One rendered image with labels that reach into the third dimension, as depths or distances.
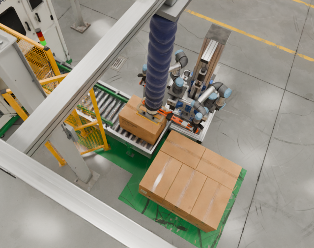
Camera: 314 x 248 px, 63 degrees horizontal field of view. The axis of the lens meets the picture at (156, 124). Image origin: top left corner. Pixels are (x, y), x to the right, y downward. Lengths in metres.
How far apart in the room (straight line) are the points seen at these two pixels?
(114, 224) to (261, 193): 3.91
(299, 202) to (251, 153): 1.07
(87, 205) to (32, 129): 0.49
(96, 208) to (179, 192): 2.83
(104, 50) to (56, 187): 0.79
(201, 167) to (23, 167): 3.09
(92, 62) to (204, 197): 2.79
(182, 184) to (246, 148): 1.59
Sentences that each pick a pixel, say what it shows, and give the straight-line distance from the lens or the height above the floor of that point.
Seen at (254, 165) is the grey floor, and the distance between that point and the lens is 4.78.
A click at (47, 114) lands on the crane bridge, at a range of 1.29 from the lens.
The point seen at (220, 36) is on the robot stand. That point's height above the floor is 2.03.
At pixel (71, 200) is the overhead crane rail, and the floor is 3.21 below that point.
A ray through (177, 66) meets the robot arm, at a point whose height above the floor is 1.64.
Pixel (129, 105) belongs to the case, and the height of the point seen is 0.95.
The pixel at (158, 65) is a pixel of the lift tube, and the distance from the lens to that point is 2.46.
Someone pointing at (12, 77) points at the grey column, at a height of 2.77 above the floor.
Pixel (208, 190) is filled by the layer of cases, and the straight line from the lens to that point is 3.80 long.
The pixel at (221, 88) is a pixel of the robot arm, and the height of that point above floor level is 1.66.
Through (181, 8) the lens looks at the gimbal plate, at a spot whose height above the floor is 2.87.
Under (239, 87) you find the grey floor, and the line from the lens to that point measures 5.44.
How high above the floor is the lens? 4.13
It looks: 63 degrees down
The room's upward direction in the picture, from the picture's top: 9 degrees clockwise
